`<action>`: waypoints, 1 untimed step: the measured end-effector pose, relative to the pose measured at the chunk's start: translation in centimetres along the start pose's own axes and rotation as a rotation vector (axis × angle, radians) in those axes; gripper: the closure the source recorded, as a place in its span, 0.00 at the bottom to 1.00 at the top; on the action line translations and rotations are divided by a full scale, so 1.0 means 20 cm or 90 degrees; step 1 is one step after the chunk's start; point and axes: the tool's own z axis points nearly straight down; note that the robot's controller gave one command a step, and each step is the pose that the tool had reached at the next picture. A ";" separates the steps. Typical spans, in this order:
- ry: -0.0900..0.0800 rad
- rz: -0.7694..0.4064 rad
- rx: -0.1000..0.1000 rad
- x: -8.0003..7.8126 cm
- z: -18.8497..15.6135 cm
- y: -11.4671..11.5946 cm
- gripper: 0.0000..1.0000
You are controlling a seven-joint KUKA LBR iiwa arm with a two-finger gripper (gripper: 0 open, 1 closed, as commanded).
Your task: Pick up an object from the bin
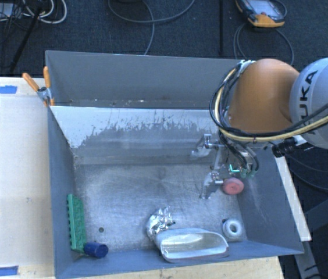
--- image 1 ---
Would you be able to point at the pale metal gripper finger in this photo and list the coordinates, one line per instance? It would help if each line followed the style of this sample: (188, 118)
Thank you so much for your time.
(210, 186)
(203, 149)

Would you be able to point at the pink round disc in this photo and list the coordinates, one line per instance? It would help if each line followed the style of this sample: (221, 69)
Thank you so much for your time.
(233, 186)

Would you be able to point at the grey metal bin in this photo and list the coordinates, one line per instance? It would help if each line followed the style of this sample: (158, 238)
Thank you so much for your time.
(158, 185)

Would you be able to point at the clear plastic container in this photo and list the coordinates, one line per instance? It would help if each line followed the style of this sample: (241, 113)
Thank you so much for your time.
(193, 244)

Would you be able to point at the crumpled silver foil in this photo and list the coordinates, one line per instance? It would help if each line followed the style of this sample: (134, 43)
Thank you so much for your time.
(159, 221)

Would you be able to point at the blue cylinder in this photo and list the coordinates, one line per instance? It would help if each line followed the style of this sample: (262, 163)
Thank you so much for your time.
(95, 250)

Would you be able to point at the green flat block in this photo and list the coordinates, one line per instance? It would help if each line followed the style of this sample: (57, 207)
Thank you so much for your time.
(76, 222)

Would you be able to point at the black cylinder on white bracket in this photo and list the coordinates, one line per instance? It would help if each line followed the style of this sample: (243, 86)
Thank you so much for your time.
(283, 148)

